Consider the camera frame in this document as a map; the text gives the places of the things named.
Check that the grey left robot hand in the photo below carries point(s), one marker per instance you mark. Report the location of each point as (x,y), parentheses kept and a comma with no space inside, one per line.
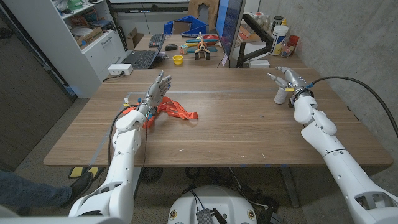
(155,93)

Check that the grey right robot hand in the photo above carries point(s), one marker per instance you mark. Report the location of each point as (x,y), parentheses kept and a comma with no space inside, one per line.
(293,81)

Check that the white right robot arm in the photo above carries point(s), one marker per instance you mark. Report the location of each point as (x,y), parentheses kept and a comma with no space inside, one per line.
(345,165)

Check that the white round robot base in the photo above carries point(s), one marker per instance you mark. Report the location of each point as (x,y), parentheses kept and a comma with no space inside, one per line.
(224,202)

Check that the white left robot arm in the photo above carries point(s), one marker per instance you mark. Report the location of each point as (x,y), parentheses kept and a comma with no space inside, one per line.
(121,165)

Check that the red orange ribbon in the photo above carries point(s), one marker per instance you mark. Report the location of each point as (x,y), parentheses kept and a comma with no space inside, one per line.
(177,110)

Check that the small white cup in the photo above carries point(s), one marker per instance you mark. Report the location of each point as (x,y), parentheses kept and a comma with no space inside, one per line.
(280,97)

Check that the clear glass jar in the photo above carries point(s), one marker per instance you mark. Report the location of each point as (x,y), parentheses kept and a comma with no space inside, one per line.
(287,50)

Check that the black laptop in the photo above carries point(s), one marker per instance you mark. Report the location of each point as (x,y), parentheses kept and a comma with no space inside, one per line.
(141,58)

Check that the small white box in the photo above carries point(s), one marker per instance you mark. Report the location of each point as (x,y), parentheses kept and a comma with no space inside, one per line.
(259,63)

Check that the small yellow cup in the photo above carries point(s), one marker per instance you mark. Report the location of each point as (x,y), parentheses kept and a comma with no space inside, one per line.
(178,59)

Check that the red plastic cup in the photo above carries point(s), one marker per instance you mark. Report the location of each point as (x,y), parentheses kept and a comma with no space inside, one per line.
(293,40)

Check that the white power strip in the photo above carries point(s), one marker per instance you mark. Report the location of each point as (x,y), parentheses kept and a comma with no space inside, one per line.
(120,69)

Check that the white wipes canister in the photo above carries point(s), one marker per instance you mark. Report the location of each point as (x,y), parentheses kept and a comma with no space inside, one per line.
(278,40)

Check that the black computer mouse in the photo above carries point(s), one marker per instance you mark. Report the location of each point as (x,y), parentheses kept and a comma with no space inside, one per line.
(171,47)

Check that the colourful toy block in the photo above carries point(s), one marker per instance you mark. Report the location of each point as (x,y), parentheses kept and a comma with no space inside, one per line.
(183,49)

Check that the black keyboard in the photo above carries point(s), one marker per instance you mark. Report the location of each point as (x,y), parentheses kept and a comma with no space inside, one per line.
(157,40)

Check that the small cardboard box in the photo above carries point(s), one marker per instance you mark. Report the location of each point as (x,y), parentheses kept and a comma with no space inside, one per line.
(134,39)

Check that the dark lid bottle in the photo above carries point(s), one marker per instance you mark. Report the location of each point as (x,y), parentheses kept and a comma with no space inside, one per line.
(277,21)

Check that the wooden toy airplane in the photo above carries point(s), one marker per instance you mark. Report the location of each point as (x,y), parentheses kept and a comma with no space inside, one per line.
(202,48)

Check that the blue plastic bin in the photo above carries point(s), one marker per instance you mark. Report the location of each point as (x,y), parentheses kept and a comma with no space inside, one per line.
(194,23)

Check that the black floor fan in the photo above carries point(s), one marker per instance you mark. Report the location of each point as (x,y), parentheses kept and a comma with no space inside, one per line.
(150,175)

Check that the flat computer monitor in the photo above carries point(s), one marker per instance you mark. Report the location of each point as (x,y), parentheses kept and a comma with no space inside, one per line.
(228,25)

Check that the brown cardboard sheet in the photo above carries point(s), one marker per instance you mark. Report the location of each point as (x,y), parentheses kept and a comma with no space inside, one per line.
(213,9)

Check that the white shelf cabinet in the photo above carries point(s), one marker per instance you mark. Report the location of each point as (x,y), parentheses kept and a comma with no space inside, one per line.
(62,46)

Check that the yellow floor pad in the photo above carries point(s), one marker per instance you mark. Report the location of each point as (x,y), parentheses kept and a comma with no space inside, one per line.
(77,171)

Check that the black shoe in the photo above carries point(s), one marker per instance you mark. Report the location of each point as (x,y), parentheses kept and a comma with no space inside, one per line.
(78,188)

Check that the blue jeans leg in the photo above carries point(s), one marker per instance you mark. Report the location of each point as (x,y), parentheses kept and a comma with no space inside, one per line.
(31,193)

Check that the white robot torso edge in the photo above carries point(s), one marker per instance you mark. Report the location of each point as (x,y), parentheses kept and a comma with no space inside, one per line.
(46,221)

